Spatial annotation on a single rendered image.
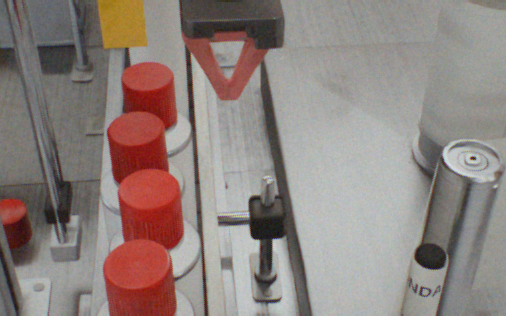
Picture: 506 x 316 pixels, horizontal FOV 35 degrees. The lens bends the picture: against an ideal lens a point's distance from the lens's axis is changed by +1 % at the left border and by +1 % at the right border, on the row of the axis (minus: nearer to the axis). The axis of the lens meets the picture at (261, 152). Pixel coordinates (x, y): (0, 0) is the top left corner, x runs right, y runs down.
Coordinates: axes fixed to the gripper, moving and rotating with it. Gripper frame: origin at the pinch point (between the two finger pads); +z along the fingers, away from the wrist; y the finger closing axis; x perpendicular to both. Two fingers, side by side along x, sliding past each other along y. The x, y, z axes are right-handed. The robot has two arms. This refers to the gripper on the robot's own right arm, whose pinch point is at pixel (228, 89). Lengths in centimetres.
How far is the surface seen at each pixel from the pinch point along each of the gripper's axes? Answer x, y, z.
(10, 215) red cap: 19.3, 3.7, 15.5
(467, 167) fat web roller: -12.7, -15.8, -5.1
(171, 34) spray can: 4.2, 11.8, 2.3
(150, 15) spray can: 5.8, 11.3, 0.0
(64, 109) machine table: 16.6, 23.5, 18.8
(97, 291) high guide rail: 9.8, -14.2, 5.5
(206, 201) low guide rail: 2.0, -1.6, 10.1
